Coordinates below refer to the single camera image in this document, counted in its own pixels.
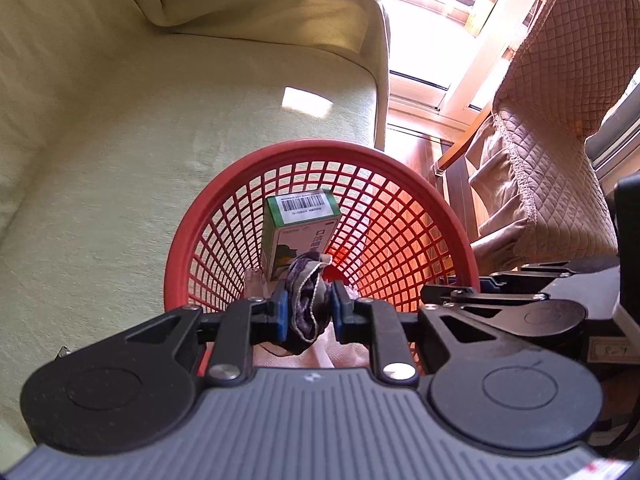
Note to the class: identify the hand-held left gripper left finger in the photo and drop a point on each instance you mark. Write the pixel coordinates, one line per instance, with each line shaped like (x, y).
(281, 310)

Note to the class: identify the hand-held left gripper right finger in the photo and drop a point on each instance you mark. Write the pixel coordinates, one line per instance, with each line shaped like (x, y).
(337, 310)

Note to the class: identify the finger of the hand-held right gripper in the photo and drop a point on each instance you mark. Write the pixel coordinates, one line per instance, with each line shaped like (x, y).
(480, 295)
(535, 271)

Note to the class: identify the clear plastic cup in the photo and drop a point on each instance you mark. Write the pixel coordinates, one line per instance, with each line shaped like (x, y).
(254, 282)

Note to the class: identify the white knitted cloth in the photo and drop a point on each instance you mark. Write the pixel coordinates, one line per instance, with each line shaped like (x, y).
(345, 355)

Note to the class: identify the green cardboard box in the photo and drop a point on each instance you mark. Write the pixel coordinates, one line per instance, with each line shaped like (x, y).
(295, 230)

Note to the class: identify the red plastic mesh basket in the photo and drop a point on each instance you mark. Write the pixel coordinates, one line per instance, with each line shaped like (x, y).
(400, 230)

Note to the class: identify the chair with quilted cover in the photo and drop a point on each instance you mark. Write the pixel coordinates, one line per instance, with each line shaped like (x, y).
(550, 135)

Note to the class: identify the sofa with green cover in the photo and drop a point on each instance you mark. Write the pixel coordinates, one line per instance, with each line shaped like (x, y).
(125, 135)

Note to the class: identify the window frame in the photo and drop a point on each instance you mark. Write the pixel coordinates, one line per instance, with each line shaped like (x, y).
(430, 60)

